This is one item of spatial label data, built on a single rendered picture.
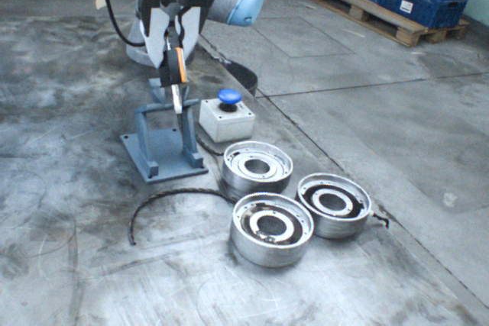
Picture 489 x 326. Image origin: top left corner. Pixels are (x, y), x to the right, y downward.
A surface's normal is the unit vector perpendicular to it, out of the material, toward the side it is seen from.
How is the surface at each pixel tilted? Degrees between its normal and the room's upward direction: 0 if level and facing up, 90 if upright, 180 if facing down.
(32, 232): 0
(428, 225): 0
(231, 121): 90
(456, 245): 0
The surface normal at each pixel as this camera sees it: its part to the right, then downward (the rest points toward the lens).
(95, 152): 0.15, -0.83
